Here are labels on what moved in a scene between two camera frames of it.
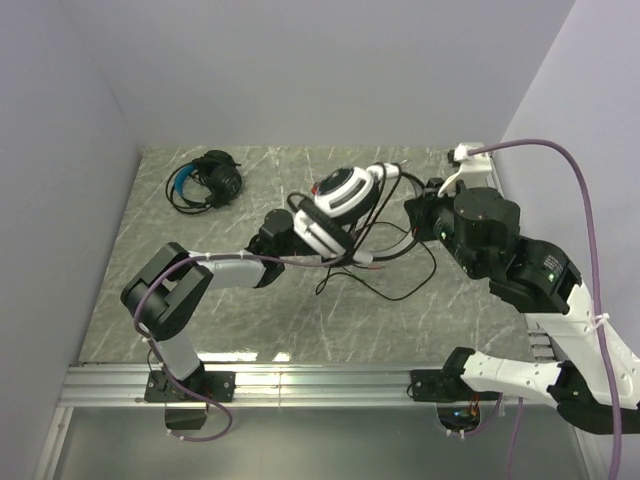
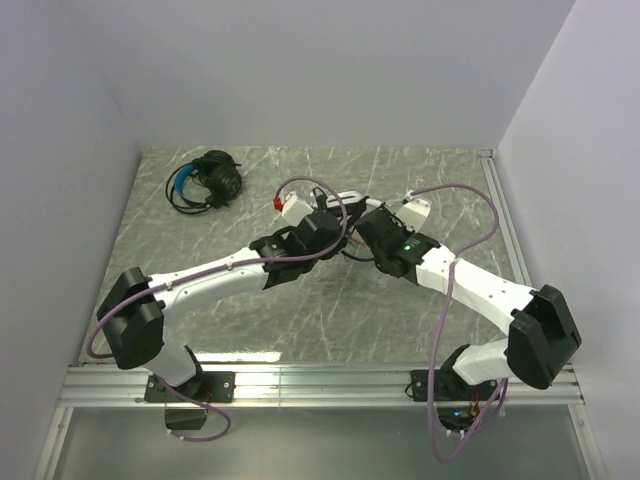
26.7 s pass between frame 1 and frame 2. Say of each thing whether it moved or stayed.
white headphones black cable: moved
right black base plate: stayed
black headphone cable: stayed
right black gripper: moved
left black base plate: stayed
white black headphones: moved
